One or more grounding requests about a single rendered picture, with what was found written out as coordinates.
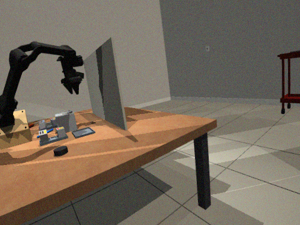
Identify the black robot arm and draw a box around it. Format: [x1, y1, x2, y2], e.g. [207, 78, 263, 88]
[0, 41, 83, 128]

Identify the black short cylinder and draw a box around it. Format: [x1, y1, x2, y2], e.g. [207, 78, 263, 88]
[53, 146, 68, 156]

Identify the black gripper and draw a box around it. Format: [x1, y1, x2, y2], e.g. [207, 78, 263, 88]
[61, 67, 82, 94]

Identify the grey flat panel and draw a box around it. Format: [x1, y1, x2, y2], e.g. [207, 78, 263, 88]
[84, 37, 127, 131]

